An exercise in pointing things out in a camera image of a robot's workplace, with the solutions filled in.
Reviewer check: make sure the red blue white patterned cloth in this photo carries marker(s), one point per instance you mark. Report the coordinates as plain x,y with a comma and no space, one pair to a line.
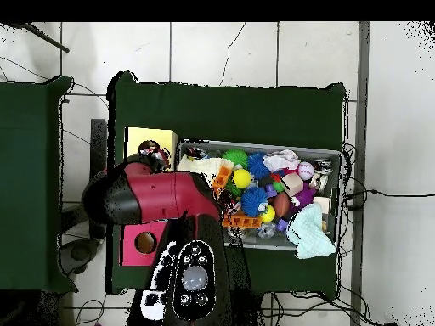
146,149

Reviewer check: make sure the cream knitted cloth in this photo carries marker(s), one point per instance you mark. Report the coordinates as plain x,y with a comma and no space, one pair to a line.
200,165

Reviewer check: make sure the mint knitted cloth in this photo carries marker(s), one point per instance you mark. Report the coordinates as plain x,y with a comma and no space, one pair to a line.
311,234

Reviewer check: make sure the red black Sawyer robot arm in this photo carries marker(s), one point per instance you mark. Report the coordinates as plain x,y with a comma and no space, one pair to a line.
163,197

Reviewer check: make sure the wooden box with three holes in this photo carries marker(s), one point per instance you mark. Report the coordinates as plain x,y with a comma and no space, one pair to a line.
163,136

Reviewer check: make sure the shallow mesh bin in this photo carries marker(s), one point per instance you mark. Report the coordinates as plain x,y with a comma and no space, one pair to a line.
326,159

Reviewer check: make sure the orange plastic brick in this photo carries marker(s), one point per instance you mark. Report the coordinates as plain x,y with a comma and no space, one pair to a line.
222,178
244,221

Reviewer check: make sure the green spiky ball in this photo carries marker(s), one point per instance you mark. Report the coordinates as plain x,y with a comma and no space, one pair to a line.
235,158

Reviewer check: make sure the yellow ball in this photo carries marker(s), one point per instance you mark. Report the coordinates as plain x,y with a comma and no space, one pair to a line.
242,178

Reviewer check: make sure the dark green tablecloth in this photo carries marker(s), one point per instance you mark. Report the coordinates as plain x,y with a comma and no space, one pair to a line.
238,115

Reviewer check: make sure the blue spiky ball with eyes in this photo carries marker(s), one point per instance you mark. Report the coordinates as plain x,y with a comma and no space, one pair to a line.
253,202

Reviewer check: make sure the green covered side table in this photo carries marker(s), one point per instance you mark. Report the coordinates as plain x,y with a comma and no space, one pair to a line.
27,169

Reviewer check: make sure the white baseball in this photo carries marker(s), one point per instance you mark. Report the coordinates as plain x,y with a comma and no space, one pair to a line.
306,170

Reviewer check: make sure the dark grey rod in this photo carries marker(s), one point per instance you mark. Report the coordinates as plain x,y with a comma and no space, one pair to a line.
51,41

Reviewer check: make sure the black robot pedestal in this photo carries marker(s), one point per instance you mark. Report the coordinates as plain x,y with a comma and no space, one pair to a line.
248,310

